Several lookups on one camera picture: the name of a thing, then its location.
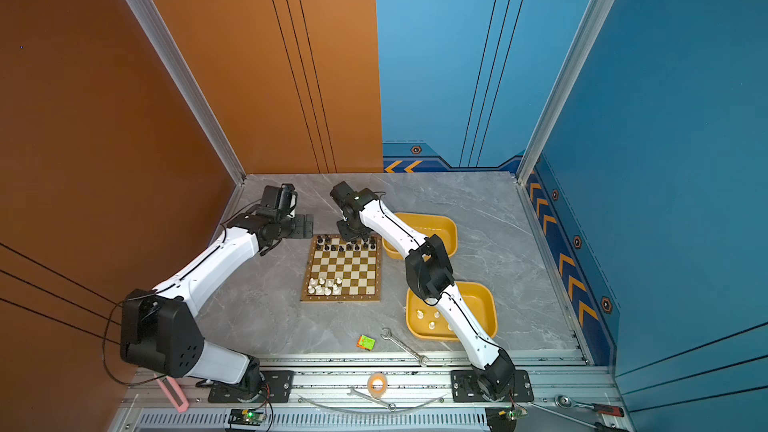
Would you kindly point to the green circuit board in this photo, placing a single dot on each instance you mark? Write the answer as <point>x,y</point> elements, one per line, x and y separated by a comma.
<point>246,419</point>
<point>504,419</point>

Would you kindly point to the red handled ratchet tool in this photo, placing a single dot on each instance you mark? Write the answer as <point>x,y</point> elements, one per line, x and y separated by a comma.
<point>564,401</point>

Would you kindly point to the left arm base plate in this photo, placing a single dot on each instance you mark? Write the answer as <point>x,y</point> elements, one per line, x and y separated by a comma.
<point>274,386</point>

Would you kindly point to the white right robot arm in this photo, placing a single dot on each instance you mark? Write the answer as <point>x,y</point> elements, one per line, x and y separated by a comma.
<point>429,275</point>

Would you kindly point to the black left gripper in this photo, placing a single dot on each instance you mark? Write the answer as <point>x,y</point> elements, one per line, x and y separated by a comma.
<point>303,228</point>

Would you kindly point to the tape roll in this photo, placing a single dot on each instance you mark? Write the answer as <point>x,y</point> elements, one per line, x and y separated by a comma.
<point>377,385</point>

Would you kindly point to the aluminium corner post right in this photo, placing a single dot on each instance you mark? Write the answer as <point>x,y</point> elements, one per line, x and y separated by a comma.
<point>587,33</point>

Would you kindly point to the aluminium corner post left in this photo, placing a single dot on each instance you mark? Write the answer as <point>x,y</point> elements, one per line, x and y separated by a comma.
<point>157,32</point>

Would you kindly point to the green circuit board left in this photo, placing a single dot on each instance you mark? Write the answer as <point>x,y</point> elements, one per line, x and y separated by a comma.
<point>246,419</point>

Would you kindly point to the pink utility knife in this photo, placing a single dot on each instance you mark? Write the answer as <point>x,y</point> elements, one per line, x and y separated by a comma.
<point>174,393</point>

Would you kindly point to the aluminium corner post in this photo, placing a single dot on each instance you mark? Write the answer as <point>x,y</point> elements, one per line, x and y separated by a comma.
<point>587,33</point>
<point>157,32</point>

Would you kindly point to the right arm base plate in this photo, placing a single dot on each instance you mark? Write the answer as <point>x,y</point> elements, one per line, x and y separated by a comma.
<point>465,388</point>

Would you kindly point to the yellow tray far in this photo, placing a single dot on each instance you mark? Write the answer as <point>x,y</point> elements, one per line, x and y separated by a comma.
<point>429,224</point>

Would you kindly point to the yellow tray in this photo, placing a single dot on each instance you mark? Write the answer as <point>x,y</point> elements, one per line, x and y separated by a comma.
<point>425,323</point>
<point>429,224</point>

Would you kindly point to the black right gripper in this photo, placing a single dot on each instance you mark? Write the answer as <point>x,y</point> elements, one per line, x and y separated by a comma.
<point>345,235</point>

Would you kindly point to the green circuit board right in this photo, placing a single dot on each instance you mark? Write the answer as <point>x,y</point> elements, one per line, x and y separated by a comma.
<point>504,419</point>

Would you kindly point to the silver wrench on table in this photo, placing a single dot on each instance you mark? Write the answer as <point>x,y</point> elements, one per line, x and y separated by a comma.
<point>387,335</point>

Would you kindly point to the wooden chess board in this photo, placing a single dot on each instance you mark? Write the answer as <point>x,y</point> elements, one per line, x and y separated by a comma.
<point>343,271</point>

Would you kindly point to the yellow tray near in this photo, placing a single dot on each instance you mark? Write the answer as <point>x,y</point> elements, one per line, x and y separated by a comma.
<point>425,323</point>

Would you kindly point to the green orange small cube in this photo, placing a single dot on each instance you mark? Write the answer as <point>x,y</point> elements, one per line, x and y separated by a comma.
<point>366,343</point>

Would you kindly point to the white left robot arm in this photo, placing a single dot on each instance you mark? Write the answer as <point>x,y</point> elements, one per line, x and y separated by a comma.
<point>159,329</point>

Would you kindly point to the silver wrench on rail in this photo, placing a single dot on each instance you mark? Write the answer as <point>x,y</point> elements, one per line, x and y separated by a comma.
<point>357,393</point>

